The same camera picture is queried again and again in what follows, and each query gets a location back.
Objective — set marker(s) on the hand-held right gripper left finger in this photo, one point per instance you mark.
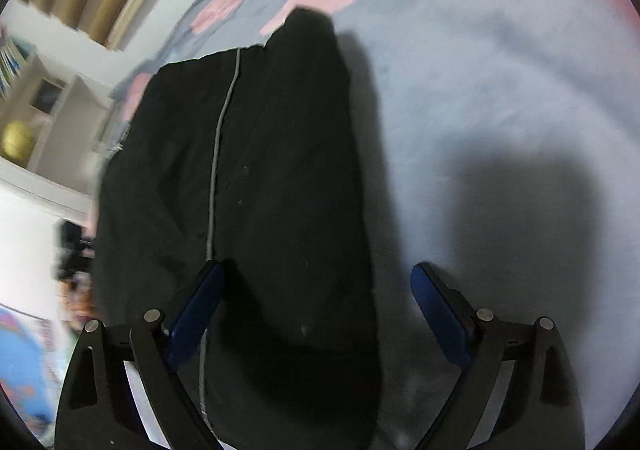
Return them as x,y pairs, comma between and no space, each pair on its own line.
195,310

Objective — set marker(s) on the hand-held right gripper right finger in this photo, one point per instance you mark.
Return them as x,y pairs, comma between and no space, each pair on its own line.
440,312

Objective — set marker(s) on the black hooded jacket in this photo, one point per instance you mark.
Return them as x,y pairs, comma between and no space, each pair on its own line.
270,170

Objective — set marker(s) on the dark clutter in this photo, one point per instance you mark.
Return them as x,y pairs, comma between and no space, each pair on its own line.
75,255

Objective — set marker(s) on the grey floral blanket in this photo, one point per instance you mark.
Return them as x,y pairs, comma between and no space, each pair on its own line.
475,105

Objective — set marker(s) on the white shelf unit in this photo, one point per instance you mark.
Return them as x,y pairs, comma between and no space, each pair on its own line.
65,115

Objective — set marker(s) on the yellow ball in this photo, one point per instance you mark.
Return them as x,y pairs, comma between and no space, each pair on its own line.
17,140

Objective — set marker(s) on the row of books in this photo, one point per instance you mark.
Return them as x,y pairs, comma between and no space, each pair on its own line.
9,63

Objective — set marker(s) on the colourful wall map poster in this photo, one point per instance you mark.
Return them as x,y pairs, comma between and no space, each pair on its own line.
20,370

